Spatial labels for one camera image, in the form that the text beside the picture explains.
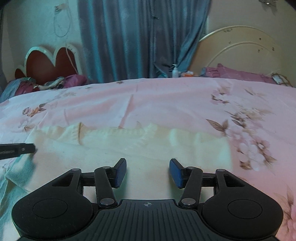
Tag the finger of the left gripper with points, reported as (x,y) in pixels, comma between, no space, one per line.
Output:
(8,151)

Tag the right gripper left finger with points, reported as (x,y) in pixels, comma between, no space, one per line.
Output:
(105,179)

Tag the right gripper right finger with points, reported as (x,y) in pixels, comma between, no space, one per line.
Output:
(191,179)

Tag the cream white knit garment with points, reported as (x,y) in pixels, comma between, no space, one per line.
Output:
(147,151)

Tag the pile of bedding left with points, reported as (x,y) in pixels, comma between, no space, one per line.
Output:
(28,85)

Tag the pink floral bed sheet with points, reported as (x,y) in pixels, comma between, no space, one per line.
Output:
(257,119)

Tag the red heart-shaped headboard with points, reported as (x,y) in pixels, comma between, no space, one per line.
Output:
(43,65)

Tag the orange small box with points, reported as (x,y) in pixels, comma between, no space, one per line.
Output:
(187,74)

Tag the white pump bottle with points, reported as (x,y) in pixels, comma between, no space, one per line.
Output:
(175,72)

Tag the purple pillow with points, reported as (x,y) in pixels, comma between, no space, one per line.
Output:
(220,71)

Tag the patterned cushion right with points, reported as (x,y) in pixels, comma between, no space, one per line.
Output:
(281,80)

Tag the blue grey curtain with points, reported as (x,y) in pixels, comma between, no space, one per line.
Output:
(139,39)

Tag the cream round headboard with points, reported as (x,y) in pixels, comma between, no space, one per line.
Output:
(242,48)

